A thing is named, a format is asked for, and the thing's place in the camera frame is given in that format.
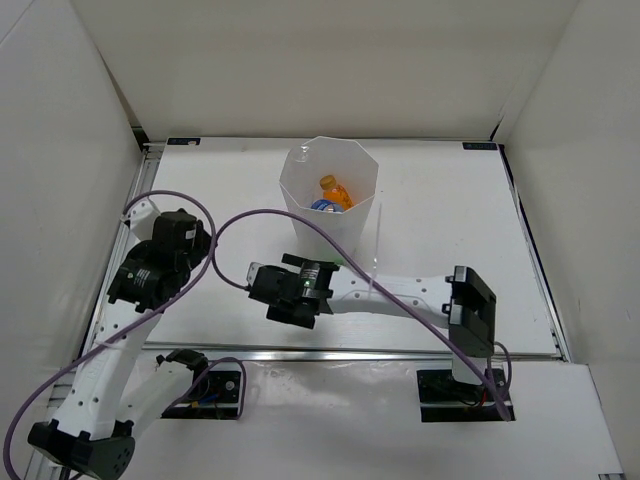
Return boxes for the blue label clear bottle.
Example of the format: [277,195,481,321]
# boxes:
[311,198,344,213]

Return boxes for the orange juice bottle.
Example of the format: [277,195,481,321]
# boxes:
[319,175,354,210]

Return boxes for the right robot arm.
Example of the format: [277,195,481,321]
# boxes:
[246,254,497,400]

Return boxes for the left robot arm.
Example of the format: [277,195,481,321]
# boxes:
[27,199,211,479]

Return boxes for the white plastic bin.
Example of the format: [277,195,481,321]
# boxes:
[279,137,379,255]

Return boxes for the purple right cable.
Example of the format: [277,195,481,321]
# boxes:
[213,208,516,421]

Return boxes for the purple cable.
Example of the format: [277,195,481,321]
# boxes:
[0,189,246,480]
[213,208,516,421]

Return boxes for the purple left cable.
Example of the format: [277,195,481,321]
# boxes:
[0,189,246,480]

